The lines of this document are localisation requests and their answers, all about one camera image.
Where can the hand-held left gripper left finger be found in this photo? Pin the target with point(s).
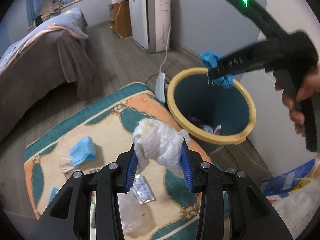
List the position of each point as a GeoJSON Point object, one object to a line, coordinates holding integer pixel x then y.
{"type": "Point", "coordinates": [131, 172]}

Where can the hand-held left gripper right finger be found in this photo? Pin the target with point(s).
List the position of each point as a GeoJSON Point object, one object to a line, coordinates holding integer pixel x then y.
{"type": "Point", "coordinates": [187, 170]}

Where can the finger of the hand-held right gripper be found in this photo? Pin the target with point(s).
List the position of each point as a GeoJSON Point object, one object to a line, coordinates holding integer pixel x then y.
{"type": "Point", "coordinates": [213, 72]}
{"type": "Point", "coordinates": [238, 73]}

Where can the blue face mask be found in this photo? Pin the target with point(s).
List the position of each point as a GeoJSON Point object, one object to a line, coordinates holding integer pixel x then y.
{"type": "Point", "coordinates": [225, 81]}
{"type": "Point", "coordinates": [83, 151]}

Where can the silver foil wrapper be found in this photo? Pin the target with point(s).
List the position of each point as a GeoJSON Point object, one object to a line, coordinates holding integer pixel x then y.
{"type": "Point", "coordinates": [143, 190]}

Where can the yellow rimmed teal bin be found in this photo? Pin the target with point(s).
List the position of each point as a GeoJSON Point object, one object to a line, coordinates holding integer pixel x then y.
{"type": "Point", "coordinates": [200, 100]}

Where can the white paper tissue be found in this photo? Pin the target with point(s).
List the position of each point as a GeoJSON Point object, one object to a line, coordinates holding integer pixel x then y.
{"type": "Point", "coordinates": [160, 142]}

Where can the clear plastic bag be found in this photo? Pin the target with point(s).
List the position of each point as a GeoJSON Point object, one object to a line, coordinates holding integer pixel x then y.
{"type": "Point", "coordinates": [130, 215]}

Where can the person's right hand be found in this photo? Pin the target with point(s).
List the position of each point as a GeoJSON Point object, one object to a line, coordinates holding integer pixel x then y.
{"type": "Point", "coordinates": [312, 82]}

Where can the teal orange patterned cushion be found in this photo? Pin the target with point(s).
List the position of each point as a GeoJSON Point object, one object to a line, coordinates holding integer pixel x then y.
{"type": "Point", "coordinates": [105, 130]}

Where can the white power strip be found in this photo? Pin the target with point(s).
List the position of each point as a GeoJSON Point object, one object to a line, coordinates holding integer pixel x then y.
{"type": "Point", "coordinates": [160, 87]}

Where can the white panelled door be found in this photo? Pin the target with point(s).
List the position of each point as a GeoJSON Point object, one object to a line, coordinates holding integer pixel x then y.
{"type": "Point", "coordinates": [275, 135]}

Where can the white air purifier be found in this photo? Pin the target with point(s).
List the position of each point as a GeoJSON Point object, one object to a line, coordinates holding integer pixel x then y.
{"type": "Point", "coordinates": [140, 22]}

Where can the blue cardboard box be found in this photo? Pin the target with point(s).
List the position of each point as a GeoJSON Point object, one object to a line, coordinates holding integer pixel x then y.
{"type": "Point", "coordinates": [287, 180]}

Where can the wooden cabinet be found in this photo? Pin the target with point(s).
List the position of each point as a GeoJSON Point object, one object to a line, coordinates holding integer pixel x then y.
{"type": "Point", "coordinates": [123, 20]}

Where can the small white box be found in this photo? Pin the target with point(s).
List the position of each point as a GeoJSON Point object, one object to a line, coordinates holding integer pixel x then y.
{"type": "Point", "coordinates": [116, 0]}

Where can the blue printed quilt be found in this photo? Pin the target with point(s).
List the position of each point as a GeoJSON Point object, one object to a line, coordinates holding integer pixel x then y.
{"type": "Point", "coordinates": [67, 22]}

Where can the wooden window sill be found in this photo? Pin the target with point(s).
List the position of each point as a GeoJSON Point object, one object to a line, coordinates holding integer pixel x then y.
{"type": "Point", "coordinates": [75, 0]}

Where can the pink plaid cloth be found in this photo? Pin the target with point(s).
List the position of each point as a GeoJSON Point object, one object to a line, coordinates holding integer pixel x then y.
{"type": "Point", "coordinates": [58, 7]}

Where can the black item on sill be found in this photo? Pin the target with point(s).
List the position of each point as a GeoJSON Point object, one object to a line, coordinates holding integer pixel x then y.
{"type": "Point", "coordinates": [39, 21]}

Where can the olive pillow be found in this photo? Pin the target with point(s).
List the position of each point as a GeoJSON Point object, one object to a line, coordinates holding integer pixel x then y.
{"type": "Point", "coordinates": [47, 5]}

